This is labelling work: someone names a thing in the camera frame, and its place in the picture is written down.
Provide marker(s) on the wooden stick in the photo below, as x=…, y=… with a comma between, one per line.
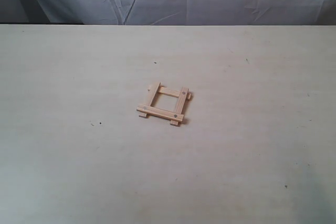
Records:
x=150, y=98
x=160, y=113
x=179, y=106
x=172, y=93

